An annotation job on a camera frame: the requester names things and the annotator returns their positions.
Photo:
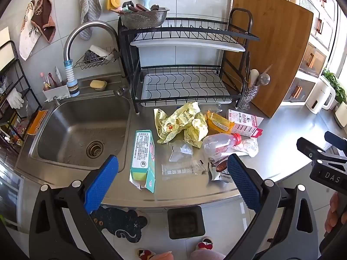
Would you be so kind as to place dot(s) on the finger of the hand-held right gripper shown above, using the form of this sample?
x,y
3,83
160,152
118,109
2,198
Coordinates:
x,y
310,147
337,140

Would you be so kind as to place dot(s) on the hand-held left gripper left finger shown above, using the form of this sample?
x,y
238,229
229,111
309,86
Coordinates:
x,y
101,184

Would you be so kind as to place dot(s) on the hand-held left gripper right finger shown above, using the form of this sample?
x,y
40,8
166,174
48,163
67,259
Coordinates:
x,y
244,184

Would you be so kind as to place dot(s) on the dark red snack wrapper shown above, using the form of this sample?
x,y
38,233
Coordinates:
x,y
219,166

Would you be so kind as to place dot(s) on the white plastic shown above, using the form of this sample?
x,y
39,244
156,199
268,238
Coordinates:
x,y
249,147

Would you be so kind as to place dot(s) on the red cap plastic bottle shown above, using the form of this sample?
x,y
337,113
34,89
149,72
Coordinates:
x,y
219,145

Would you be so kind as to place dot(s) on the teal carton box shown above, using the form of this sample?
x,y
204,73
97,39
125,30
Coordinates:
x,y
142,154

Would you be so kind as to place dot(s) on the pink white carton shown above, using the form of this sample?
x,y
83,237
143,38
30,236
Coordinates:
x,y
244,124

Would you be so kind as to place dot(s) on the orange snack packet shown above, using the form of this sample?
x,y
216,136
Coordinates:
x,y
218,123

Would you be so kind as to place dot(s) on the clear printed wrapper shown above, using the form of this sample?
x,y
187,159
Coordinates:
x,y
179,170

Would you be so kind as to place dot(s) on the dark square trash bin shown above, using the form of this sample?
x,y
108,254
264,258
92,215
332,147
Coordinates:
x,y
185,222

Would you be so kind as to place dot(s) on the small yellow bag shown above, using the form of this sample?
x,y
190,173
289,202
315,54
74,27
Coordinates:
x,y
196,132

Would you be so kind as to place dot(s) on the large yellow paper bag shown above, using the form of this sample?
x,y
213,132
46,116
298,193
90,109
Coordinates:
x,y
173,122

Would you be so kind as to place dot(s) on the person's right hand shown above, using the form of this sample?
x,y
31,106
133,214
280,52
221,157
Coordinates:
x,y
334,211

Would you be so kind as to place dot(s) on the white plant pot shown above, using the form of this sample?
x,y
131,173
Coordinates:
x,y
342,116

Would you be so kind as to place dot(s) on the white counter cabinet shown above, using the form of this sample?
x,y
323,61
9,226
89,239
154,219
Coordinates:
x,y
217,208

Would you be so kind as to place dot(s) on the dark cat-shaped floor mat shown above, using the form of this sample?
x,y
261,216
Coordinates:
x,y
119,222

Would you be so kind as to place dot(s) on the white electric kettle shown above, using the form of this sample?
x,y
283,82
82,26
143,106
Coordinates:
x,y
318,94

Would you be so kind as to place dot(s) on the green potted plant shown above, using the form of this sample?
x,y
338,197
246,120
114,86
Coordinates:
x,y
336,84

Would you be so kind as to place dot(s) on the stainless steel sink basin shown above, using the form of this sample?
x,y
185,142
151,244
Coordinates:
x,y
67,130

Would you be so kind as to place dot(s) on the red white slipper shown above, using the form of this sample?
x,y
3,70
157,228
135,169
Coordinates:
x,y
146,254
204,243

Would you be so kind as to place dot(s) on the glass utensil vase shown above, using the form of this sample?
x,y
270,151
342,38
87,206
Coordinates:
x,y
248,97

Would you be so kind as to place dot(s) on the metal ladle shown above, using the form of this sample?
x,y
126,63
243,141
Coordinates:
x,y
263,79

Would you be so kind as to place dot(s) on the thin brush stick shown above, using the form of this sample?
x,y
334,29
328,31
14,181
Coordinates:
x,y
267,70

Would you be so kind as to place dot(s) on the orange dish cloth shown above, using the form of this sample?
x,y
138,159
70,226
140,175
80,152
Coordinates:
x,y
36,122

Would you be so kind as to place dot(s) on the storage drawer cabinet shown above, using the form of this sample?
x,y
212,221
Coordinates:
x,y
311,54

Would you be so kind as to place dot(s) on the wooden spoon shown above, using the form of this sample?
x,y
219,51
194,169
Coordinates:
x,y
254,75

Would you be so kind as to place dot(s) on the yellow soap dish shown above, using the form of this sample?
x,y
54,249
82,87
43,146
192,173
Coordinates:
x,y
103,89

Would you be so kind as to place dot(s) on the bamboo cutting board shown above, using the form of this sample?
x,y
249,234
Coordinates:
x,y
271,59

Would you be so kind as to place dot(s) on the yellow soap bar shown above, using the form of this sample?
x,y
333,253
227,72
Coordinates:
x,y
97,84

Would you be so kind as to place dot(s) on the white wide drip tray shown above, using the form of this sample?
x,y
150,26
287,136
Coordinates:
x,y
146,93

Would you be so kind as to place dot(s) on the white blue faucet filter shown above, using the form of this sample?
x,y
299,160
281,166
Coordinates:
x,y
72,86

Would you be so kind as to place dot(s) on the white toothbrush holder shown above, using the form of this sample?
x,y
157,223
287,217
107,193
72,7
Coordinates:
x,y
55,93

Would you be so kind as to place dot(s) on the pile of colourful snack packets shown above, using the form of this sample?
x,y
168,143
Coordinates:
x,y
13,130

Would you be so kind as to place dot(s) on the white toothpaste tube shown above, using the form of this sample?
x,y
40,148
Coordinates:
x,y
58,75

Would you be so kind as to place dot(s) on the dark red toothbrush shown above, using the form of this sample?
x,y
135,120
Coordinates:
x,y
51,78

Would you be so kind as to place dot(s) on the pink toothbrush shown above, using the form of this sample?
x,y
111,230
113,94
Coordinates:
x,y
43,80

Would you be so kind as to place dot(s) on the white rubber glove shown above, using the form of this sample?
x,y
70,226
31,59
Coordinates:
x,y
15,98

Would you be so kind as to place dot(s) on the steel wool scrubber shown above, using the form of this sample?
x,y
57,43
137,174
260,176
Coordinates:
x,y
89,57

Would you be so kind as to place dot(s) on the white sponge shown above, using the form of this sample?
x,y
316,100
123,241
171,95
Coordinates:
x,y
101,51

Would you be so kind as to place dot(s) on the black metal shelf rack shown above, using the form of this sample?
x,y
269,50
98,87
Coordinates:
x,y
20,69

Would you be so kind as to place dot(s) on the white long drip tray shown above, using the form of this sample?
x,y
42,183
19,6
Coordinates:
x,y
189,46

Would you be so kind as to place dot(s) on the curved steel faucet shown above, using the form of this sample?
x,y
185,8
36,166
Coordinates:
x,y
89,25

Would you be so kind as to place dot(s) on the white appliance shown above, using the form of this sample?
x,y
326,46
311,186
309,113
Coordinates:
x,y
6,51

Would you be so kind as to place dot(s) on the white printed towel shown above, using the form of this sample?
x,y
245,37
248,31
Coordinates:
x,y
27,38

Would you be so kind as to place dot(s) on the steel colander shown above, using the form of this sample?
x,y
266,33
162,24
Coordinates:
x,y
143,20

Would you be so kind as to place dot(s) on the brown hand towel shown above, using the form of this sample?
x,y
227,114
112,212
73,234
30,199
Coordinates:
x,y
43,19

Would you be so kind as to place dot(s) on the grey striped towel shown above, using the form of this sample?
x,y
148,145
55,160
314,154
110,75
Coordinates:
x,y
89,5

